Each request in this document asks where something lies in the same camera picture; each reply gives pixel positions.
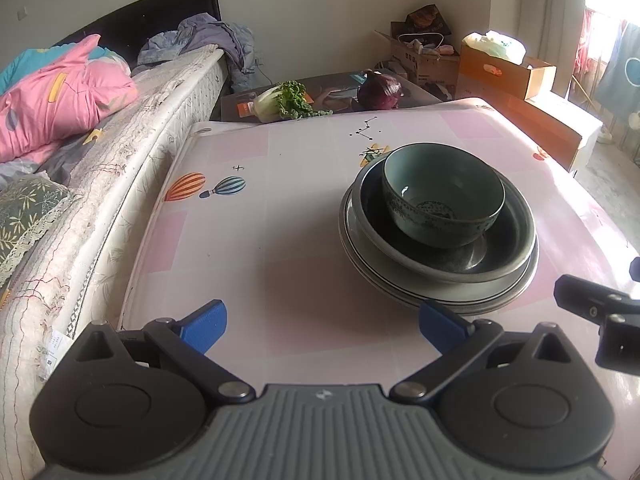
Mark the pink balloon-print tablecloth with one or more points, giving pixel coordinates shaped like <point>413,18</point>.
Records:
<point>275,240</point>

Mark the white plastic bag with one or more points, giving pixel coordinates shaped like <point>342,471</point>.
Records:
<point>495,47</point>

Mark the grey-blue jacket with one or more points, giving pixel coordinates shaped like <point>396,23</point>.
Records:
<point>210,35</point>

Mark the large flat cardboard box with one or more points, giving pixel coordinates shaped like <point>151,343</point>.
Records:
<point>550,125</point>

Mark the steel bowl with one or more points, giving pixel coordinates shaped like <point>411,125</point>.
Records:
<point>515,230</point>

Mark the pink quilt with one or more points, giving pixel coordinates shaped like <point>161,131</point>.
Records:
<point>60,105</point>

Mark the napa cabbage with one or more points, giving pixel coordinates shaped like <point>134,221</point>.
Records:
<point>272,105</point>

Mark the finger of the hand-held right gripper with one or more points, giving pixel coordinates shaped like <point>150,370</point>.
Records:
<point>635,269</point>
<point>585,297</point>

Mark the open orange cardboard box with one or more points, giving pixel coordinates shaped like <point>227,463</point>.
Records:
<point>500,82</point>

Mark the red cabbage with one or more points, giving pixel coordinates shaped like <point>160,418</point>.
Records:
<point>380,91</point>

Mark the teal ceramic bowl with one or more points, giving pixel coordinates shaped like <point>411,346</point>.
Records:
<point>440,220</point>

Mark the black bed headboard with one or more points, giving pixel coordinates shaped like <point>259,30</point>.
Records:
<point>125,25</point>

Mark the green floral lace pillow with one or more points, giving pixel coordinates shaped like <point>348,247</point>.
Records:
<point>25,210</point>

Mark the white quilted mattress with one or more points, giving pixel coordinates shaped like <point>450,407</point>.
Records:
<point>150,125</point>

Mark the brown printed cardboard box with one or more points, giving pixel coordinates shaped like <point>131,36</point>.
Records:
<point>430,67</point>

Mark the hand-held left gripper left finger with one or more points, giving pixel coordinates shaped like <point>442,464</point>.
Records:
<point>205,324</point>

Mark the low dark side table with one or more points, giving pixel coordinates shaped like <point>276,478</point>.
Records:
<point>330,95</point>

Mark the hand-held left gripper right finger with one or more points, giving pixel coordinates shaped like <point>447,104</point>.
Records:
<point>440,327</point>

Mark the dark printed bag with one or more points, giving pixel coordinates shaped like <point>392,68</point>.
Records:
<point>427,17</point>

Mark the steel plate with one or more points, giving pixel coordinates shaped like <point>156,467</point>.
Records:
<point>405,299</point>
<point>372,269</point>

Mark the blue blanket with circles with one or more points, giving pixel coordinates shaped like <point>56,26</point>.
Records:
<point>625,70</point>

